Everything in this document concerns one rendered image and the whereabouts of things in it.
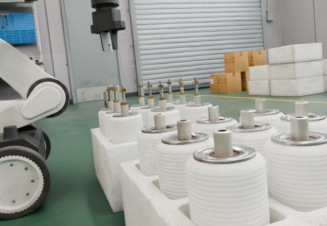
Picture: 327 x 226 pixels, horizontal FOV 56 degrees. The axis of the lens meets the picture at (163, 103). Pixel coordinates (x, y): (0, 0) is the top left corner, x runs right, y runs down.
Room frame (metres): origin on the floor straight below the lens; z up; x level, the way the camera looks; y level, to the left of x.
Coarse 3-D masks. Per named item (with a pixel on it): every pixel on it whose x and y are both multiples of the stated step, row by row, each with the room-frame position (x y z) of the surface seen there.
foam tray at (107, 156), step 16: (96, 128) 1.15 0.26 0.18; (96, 144) 0.99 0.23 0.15; (112, 144) 0.83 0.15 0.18; (128, 144) 0.81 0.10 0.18; (96, 160) 1.05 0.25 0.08; (112, 160) 0.79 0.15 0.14; (128, 160) 0.81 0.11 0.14; (112, 176) 0.79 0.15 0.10; (112, 192) 0.79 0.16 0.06; (112, 208) 0.80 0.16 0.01
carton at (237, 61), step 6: (228, 54) 4.73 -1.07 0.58; (234, 54) 4.59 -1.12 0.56; (240, 54) 4.62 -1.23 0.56; (246, 54) 4.65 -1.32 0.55; (228, 60) 4.74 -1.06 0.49; (234, 60) 4.60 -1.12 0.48; (240, 60) 4.61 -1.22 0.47; (246, 60) 4.65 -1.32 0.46; (228, 66) 4.75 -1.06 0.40; (234, 66) 4.61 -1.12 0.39; (240, 66) 4.61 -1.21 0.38; (246, 66) 4.65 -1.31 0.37; (228, 72) 4.76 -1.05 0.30
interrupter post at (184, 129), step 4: (180, 120) 0.48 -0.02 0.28; (184, 120) 0.48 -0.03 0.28; (188, 120) 0.47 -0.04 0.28; (180, 124) 0.47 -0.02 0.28; (184, 124) 0.46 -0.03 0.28; (188, 124) 0.47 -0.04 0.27; (180, 128) 0.47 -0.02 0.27; (184, 128) 0.46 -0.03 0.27; (188, 128) 0.47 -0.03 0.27; (180, 132) 0.47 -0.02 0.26; (184, 132) 0.46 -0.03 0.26; (188, 132) 0.47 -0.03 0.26; (180, 136) 0.47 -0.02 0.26; (184, 136) 0.46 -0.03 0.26; (188, 136) 0.47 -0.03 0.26
